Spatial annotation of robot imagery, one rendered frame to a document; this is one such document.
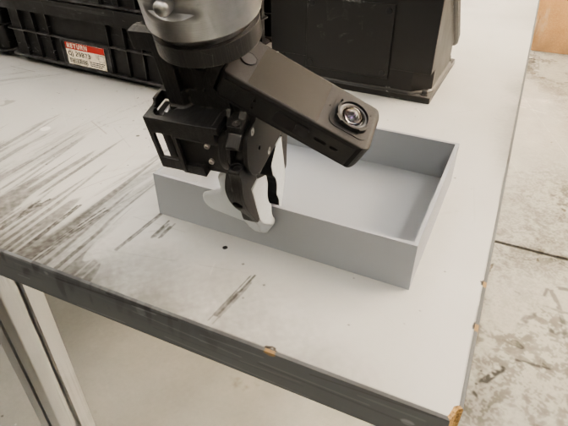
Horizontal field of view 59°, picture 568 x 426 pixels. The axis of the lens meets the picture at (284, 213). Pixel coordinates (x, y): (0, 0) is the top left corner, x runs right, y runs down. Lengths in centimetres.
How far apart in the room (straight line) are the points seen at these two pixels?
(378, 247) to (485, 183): 23
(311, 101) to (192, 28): 10
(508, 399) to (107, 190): 102
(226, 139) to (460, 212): 30
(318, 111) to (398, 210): 23
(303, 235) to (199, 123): 16
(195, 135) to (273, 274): 16
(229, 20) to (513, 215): 166
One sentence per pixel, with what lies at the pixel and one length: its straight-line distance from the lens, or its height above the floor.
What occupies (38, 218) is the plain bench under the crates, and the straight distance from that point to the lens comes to 59.
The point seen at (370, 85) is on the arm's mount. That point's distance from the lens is 83.
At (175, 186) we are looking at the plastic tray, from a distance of 51.
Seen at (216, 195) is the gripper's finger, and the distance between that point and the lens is 44.
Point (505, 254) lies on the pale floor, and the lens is 170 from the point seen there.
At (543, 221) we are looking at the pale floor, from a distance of 191.
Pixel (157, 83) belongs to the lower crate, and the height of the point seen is 72.
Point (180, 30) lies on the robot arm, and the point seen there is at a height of 93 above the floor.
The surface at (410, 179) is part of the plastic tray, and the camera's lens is 60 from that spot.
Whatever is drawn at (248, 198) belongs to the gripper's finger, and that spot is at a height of 80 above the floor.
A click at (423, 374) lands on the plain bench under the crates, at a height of 70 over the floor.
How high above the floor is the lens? 101
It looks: 36 degrees down
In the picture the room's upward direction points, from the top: straight up
